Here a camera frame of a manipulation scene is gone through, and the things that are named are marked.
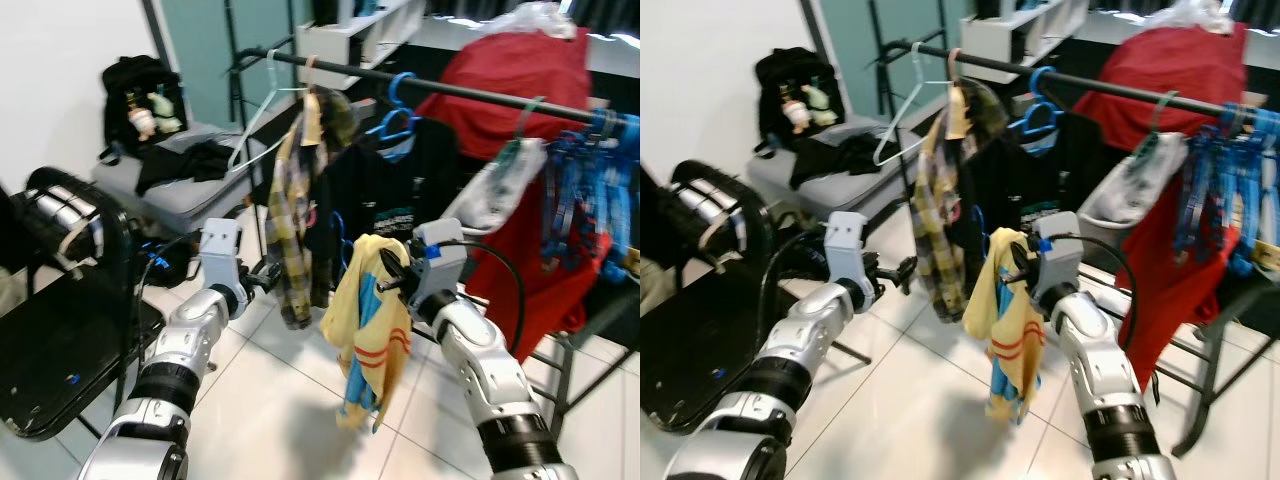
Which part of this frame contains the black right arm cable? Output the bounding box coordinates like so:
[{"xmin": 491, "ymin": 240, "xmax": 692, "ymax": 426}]
[
  {"xmin": 1070, "ymin": 232, "xmax": 1141, "ymax": 346},
  {"xmin": 438, "ymin": 238, "xmax": 528, "ymax": 359}
]

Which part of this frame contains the red cloth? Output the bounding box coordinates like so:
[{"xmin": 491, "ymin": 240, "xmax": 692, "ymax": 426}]
[
  {"xmin": 1072, "ymin": 22, "xmax": 1249, "ymax": 153},
  {"xmin": 415, "ymin": 28, "xmax": 593, "ymax": 163}
]

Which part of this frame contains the blue plastic hanger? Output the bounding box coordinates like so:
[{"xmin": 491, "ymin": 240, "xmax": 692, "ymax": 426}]
[
  {"xmin": 363, "ymin": 72, "xmax": 423, "ymax": 149},
  {"xmin": 1008, "ymin": 66, "xmax": 1066, "ymax": 141}
]

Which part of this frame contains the grey padded bench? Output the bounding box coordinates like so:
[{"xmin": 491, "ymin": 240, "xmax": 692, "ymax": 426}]
[
  {"xmin": 745, "ymin": 115, "xmax": 941, "ymax": 226},
  {"xmin": 90, "ymin": 120, "xmax": 301, "ymax": 239}
]

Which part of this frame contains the black crumpled garment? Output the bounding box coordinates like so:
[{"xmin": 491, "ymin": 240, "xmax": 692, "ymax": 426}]
[
  {"xmin": 135, "ymin": 138, "xmax": 243, "ymax": 197},
  {"xmin": 790, "ymin": 132, "xmax": 901, "ymax": 191}
]

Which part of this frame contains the green plush keychain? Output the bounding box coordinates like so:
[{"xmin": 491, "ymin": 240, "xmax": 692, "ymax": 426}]
[
  {"xmin": 803, "ymin": 82, "xmax": 839, "ymax": 129},
  {"xmin": 150, "ymin": 88, "xmax": 187, "ymax": 136}
]

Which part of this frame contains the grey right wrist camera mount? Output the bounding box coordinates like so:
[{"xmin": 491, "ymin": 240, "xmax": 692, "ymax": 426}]
[
  {"xmin": 410, "ymin": 220, "xmax": 469, "ymax": 301},
  {"xmin": 1030, "ymin": 210, "xmax": 1083, "ymax": 293}
]

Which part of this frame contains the blue hanger bundle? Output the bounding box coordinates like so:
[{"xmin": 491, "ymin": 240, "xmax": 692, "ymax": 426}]
[
  {"xmin": 1175, "ymin": 100, "xmax": 1280, "ymax": 279},
  {"xmin": 538, "ymin": 105, "xmax": 641, "ymax": 279}
]

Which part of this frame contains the yellow shirt with blue stripes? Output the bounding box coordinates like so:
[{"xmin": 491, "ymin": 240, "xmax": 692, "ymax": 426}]
[
  {"xmin": 962, "ymin": 227, "xmax": 1049, "ymax": 426},
  {"xmin": 320, "ymin": 234, "xmax": 414, "ymax": 433}
]

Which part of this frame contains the clear white hanger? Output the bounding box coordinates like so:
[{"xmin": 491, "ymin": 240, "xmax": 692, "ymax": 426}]
[
  {"xmin": 872, "ymin": 42, "xmax": 951, "ymax": 168},
  {"xmin": 226, "ymin": 50, "xmax": 306, "ymax": 173}
]

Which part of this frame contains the red shirt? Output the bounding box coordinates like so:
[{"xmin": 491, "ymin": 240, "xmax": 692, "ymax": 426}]
[
  {"xmin": 1118, "ymin": 195, "xmax": 1251, "ymax": 391},
  {"xmin": 462, "ymin": 185, "xmax": 613, "ymax": 363}
]

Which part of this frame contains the black clothes rack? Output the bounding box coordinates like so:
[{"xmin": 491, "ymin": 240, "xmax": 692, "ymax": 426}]
[
  {"xmin": 880, "ymin": 38, "xmax": 1280, "ymax": 459},
  {"xmin": 228, "ymin": 45, "xmax": 641, "ymax": 441}
]

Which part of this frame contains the yellow grey plaid shirt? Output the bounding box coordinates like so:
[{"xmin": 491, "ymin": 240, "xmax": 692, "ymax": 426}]
[
  {"xmin": 915, "ymin": 85, "xmax": 991, "ymax": 323},
  {"xmin": 266, "ymin": 88, "xmax": 346, "ymax": 331}
]

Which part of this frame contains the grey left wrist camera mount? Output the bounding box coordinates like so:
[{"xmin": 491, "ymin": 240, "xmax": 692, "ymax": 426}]
[
  {"xmin": 198, "ymin": 218, "xmax": 247, "ymax": 293},
  {"xmin": 822, "ymin": 210, "xmax": 871, "ymax": 286}
]

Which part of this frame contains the beige hanger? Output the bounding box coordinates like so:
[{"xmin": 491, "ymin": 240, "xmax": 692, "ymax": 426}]
[
  {"xmin": 944, "ymin": 48, "xmax": 969, "ymax": 141},
  {"xmin": 300, "ymin": 55, "xmax": 326, "ymax": 146}
]

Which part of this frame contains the black folding chair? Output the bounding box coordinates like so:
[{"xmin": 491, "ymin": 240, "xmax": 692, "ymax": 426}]
[
  {"xmin": 0, "ymin": 180, "xmax": 169, "ymax": 443},
  {"xmin": 640, "ymin": 165, "xmax": 801, "ymax": 436}
]

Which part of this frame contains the clear plastic bag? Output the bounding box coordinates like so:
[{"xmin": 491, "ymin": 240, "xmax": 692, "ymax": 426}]
[
  {"xmin": 490, "ymin": 0, "xmax": 578, "ymax": 41},
  {"xmin": 1150, "ymin": 0, "xmax": 1236, "ymax": 36}
]

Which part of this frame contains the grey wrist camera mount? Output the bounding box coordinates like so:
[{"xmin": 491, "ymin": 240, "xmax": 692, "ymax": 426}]
[
  {"xmin": 822, "ymin": 210, "xmax": 871, "ymax": 286},
  {"xmin": 410, "ymin": 220, "xmax": 469, "ymax": 301},
  {"xmin": 1030, "ymin": 210, "xmax": 1083, "ymax": 293},
  {"xmin": 198, "ymin": 218, "xmax": 247, "ymax": 293}
]

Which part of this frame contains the black printed t-shirt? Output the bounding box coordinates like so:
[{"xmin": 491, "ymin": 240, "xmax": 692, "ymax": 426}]
[
  {"xmin": 305, "ymin": 105, "xmax": 466, "ymax": 311},
  {"xmin": 960, "ymin": 100, "xmax": 1111, "ymax": 291}
]

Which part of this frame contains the white plush keychain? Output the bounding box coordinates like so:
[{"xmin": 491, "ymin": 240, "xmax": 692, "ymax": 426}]
[
  {"xmin": 128, "ymin": 92, "xmax": 159, "ymax": 141},
  {"xmin": 783, "ymin": 86, "xmax": 813, "ymax": 134}
]

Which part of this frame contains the green hanger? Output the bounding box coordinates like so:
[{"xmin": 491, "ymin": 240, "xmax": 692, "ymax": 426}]
[
  {"xmin": 512, "ymin": 95, "xmax": 549, "ymax": 146},
  {"xmin": 1148, "ymin": 90, "xmax": 1183, "ymax": 139}
]

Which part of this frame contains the white shelf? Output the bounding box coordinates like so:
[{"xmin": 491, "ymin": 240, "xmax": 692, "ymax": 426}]
[
  {"xmin": 958, "ymin": 0, "xmax": 1091, "ymax": 86},
  {"xmin": 293, "ymin": 0, "xmax": 429, "ymax": 93}
]

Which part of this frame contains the grey white garment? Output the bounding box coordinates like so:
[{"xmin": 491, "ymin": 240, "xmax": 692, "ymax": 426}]
[
  {"xmin": 1078, "ymin": 130, "xmax": 1189, "ymax": 231},
  {"xmin": 440, "ymin": 138, "xmax": 549, "ymax": 237}
]

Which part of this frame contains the black backpack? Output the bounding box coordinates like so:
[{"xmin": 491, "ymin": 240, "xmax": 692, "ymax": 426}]
[
  {"xmin": 755, "ymin": 47, "xmax": 839, "ymax": 156},
  {"xmin": 100, "ymin": 55, "xmax": 189, "ymax": 163}
]

